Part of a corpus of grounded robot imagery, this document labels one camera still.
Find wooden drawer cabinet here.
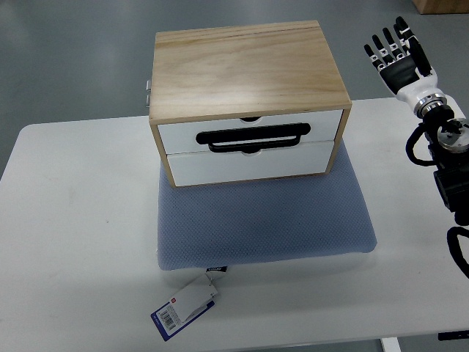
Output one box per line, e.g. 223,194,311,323
149,21,352,187

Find black clamp at table edge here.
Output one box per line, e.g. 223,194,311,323
437,330,469,341

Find white drawer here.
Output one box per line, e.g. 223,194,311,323
168,141,334,186
158,109,342,154

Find blue mesh cushion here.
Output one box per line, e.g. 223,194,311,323
157,145,377,271

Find white table leg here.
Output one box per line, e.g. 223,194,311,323
380,337,402,352

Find wooden box in background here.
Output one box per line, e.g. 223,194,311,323
412,0,469,15

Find white blue product tag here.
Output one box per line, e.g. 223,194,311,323
151,274,218,342

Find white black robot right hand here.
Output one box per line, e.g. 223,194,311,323
364,16,447,119

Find black drawer handle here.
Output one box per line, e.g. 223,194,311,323
196,122,311,154

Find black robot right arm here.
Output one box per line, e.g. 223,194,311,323
405,100,468,276

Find metal hinge on cabinet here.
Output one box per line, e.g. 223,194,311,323
145,78,152,108

